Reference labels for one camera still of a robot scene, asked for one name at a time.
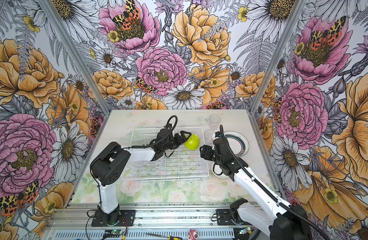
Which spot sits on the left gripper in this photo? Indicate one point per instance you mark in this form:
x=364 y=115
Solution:
x=180 y=141

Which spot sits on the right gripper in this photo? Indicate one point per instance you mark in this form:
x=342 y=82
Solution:
x=206 y=151

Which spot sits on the lime green bowl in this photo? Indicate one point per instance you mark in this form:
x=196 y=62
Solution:
x=193 y=143

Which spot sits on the green red rimmed plate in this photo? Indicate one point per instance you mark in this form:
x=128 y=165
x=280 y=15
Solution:
x=238 y=143

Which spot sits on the clear glass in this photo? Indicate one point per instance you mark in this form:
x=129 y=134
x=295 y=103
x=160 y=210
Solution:
x=209 y=136
x=214 y=122

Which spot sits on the orange bowl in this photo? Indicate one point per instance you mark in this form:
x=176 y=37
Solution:
x=217 y=171

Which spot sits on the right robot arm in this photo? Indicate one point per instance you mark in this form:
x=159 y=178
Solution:
x=277 y=218

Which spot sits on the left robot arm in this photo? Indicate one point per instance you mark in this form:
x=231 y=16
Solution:
x=108 y=166

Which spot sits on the pink white small object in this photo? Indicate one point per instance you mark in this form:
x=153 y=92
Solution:
x=193 y=235

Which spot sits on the green circuit board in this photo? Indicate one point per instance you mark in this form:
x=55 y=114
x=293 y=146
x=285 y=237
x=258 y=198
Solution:
x=113 y=233

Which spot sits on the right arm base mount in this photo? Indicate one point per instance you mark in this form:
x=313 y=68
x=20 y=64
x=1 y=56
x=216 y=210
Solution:
x=227 y=217

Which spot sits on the yellow handled screwdriver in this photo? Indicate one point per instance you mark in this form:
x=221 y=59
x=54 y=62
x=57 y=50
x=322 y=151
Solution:
x=165 y=237

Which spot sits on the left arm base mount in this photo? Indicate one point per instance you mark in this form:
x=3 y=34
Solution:
x=118 y=218

